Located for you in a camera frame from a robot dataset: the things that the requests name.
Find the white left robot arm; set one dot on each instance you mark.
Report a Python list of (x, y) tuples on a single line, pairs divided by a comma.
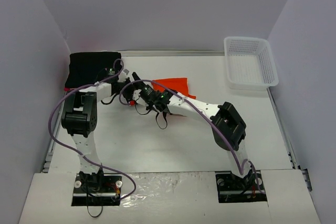
[(80, 116)]

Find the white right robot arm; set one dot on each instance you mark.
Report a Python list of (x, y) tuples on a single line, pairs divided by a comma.
[(228, 127)]

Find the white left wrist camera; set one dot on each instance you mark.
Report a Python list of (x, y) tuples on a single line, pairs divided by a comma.
[(125, 74)]

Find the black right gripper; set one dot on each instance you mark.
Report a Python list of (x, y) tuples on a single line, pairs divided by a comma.
[(151, 104)]

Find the black folded t shirt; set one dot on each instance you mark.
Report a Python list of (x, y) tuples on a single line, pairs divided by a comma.
[(90, 67)]

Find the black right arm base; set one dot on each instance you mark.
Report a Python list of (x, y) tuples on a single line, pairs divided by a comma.
[(233, 189)]

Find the magenta folded t shirt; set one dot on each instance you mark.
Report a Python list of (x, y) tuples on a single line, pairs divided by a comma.
[(68, 89)]

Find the orange t shirt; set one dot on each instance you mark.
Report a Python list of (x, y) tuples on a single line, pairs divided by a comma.
[(175, 84)]

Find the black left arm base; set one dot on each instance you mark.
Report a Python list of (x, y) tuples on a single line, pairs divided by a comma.
[(104, 192)]

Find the white plastic basket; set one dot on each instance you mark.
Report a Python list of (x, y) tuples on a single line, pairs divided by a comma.
[(249, 63)]

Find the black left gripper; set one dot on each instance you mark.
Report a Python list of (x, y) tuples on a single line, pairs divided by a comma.
[(126, 91)]

